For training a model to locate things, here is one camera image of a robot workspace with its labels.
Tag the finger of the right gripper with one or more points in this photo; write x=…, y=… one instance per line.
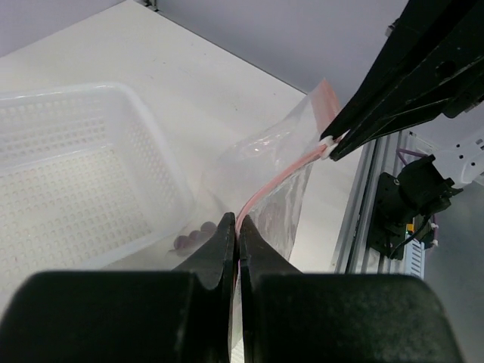
x=429, y=90
x=433, y=30

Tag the red grape bunch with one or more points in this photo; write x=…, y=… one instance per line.
x=196, y=237

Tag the white plastic basket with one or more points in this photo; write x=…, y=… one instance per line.
x=87, y=178

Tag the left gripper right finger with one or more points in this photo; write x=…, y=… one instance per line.
x=290, y=316

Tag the white slotted cable duct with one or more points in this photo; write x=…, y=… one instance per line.
x=415, y=258

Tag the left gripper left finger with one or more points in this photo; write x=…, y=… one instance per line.
x=181, y=315

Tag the clear zip top bag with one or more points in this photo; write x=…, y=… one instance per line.
x=265, y=175

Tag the aluminium mounting rail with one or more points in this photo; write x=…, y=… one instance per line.
x=351, y=254

